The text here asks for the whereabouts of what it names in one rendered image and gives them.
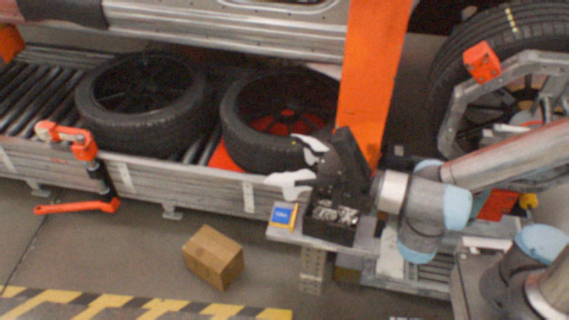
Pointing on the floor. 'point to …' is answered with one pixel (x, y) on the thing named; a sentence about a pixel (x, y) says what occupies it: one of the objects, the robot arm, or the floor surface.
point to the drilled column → (313, 257)
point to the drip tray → (257, 61)
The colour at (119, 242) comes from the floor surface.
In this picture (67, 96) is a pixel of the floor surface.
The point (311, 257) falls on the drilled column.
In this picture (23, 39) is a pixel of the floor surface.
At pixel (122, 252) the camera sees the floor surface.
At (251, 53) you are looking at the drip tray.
